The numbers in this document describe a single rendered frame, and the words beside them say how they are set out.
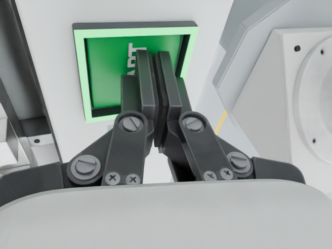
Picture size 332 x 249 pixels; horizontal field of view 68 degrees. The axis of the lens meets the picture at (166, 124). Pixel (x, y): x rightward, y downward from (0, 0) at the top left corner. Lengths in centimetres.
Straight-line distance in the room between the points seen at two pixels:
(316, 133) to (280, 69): 10
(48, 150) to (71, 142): 24
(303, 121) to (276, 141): 5
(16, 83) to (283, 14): 33
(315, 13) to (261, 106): 14
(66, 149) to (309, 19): 36
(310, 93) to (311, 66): 4
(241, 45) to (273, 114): 11
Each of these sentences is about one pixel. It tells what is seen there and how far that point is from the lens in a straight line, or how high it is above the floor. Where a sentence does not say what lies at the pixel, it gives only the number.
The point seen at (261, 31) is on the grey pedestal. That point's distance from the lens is 37.
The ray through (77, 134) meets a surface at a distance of 16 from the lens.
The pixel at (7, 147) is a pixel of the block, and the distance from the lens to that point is 25.
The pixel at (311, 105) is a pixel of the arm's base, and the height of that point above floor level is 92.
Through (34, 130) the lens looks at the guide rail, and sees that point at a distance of 34.
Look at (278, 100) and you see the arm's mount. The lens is 38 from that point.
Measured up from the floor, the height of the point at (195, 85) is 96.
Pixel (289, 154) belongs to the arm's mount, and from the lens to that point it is 38.
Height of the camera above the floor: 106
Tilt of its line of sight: 36 degrees down
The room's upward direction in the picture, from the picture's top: 156 degrees clockwise
